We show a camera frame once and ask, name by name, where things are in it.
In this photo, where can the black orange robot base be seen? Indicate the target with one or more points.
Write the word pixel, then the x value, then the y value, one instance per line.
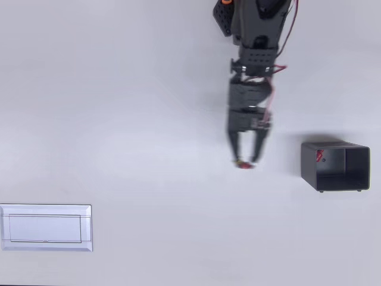
pixel 222 18

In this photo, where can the white rectangular tray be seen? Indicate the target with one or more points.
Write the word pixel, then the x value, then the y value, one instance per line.
pixel 44 228

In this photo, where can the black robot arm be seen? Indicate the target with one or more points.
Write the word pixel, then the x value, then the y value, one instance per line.
pixel 259 26

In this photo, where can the black box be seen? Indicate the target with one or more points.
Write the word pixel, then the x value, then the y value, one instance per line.
pixel 332 172

